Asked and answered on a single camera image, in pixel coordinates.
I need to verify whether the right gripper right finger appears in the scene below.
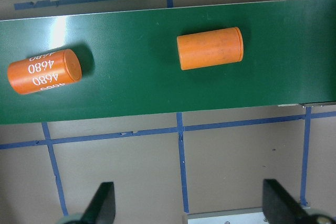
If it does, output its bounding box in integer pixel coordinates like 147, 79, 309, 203
262, 179, 335, 224

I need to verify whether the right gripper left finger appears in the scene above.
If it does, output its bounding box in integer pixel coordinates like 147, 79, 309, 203
60, 181, 117, 224

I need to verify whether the orange cylinder with 4680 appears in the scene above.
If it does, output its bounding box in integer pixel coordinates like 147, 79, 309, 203
7, 49, 82, 94

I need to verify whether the plain orange cylinder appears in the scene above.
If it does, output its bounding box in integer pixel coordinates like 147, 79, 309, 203
176, 27, 244, 70

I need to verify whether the green conveyor belt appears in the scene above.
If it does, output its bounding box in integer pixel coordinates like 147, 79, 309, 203
1, 0, 335, 124

